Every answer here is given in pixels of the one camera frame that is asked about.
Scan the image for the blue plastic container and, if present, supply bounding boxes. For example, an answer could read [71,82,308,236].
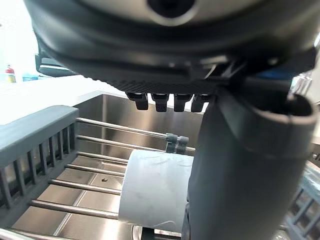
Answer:
[22,72,39,82]

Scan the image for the stainless steel sink basin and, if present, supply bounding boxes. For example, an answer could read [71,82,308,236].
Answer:
[11,93,211,240]

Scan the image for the grey dish rack, steel rods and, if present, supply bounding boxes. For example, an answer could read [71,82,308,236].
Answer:
[0,104,320,240]

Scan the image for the chrome faucet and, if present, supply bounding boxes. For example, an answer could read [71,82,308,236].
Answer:
[291,71,320,106]

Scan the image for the black flat tray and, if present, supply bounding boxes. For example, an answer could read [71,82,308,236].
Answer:
[34,53,76,78]

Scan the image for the red fire extinguisher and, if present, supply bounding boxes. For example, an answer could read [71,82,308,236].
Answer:
[4,64,16,84]

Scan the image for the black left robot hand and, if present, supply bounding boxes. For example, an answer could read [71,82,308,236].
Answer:
[23,0,320,240]

